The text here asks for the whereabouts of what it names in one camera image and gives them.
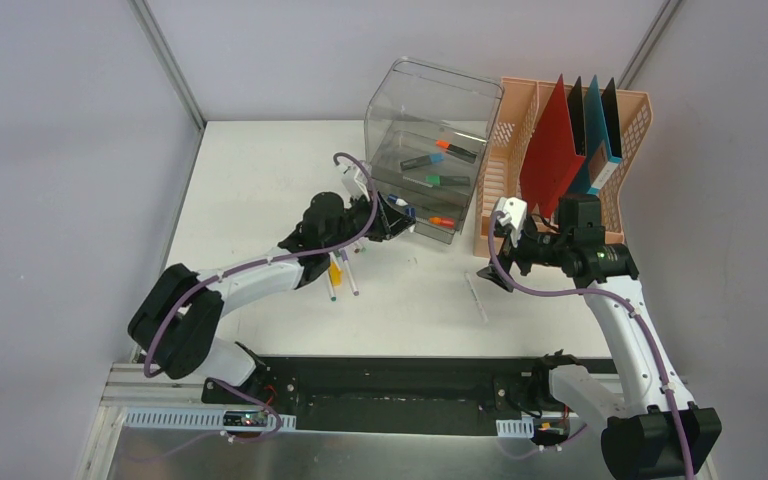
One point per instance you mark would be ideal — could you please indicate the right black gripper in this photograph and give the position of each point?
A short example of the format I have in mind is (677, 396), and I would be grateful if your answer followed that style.
(517, 253)

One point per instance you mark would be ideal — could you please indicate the small red-orange marker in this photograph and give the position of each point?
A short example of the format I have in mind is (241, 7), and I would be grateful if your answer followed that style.
(442, 222)

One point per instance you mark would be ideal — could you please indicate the blue black marker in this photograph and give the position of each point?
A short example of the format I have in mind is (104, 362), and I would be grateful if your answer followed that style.
(421, 162)

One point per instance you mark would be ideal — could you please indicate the orange highlighter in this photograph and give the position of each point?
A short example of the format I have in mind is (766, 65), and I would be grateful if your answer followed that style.
(457, 151)

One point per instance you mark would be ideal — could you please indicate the teal marker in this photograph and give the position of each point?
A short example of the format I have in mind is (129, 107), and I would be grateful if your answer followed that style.
(331, 288)

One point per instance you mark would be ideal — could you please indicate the small blue cap bottle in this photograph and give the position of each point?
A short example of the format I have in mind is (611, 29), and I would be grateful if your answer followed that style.
(397, 200)

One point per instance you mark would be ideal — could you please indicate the green highlighter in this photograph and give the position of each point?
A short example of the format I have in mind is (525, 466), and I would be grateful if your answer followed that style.
(448, 180)

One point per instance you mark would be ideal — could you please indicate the peach file organizer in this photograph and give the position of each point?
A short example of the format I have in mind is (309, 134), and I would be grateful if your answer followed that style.
(523, 102)

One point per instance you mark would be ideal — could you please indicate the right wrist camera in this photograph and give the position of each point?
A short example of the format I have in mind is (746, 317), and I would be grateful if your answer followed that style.
(508, 218)

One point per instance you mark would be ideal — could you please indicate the teal notebook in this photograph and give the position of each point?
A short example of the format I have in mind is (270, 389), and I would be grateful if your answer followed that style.
(602, 139)

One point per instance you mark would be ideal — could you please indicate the red folder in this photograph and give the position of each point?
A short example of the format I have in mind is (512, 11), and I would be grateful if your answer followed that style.
(556, 149)

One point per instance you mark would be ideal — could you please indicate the clear grey drawer box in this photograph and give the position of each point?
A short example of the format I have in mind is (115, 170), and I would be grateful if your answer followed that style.
(416, 104)

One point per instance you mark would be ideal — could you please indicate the white pen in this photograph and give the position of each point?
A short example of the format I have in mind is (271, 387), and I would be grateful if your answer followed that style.
(477, 300)

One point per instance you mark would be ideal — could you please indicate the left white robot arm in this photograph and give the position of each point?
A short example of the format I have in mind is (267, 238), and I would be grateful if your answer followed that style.
(176, 324)

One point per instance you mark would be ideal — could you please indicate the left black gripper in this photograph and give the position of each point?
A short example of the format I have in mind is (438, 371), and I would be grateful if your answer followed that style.
(383, 220)

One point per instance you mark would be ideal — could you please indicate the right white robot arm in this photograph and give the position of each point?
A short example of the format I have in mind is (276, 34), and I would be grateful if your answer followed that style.
(654, 429)

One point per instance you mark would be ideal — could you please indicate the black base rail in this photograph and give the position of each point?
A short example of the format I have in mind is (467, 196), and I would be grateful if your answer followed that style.
(417, 395)

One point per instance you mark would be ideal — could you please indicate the purple marker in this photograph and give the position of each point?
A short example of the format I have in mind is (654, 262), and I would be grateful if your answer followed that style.
(349, 273)

